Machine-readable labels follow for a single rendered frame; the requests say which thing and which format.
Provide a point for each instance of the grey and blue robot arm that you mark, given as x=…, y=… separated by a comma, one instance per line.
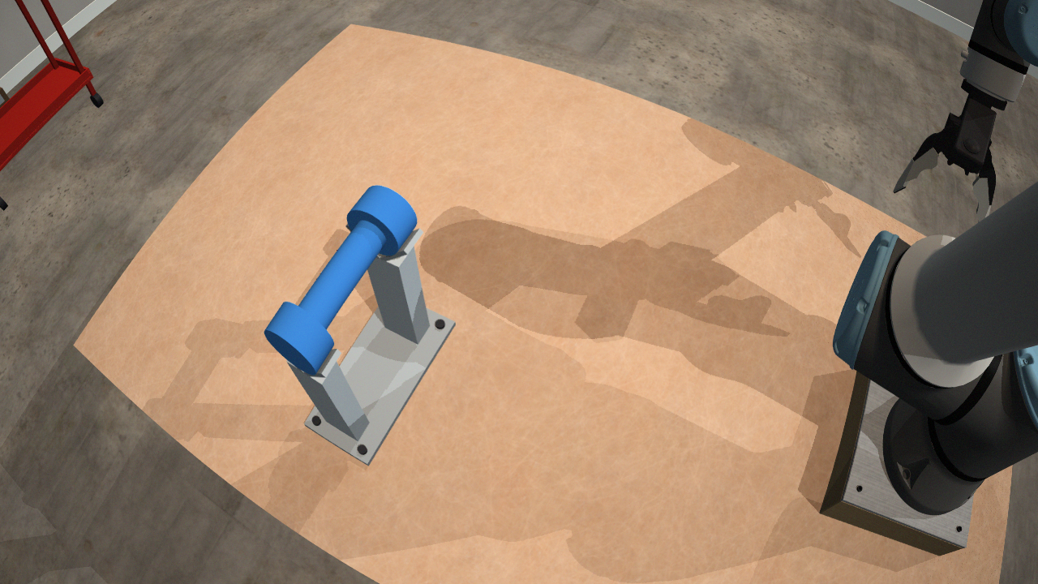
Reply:
x=924, y=321

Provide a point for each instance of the blue dumbbell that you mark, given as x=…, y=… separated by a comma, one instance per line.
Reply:
x=381, y=218

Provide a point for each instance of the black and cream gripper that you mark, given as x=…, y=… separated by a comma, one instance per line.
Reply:
x=931, y=148

